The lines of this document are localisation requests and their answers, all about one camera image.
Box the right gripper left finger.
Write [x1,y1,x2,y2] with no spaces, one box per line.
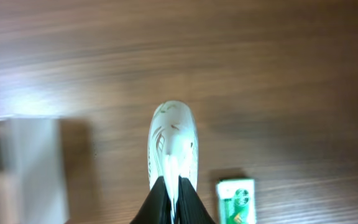
[130,176,172,224]

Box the white lotion tube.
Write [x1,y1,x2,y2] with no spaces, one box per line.
[147,100,198,219]

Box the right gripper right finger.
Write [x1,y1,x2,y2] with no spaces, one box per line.
[177,177,215,224]

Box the green Dettol soap bar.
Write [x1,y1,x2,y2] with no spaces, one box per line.
[216,179,257,224]

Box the white cardboard box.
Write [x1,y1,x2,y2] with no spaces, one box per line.
[0,115,70,224]

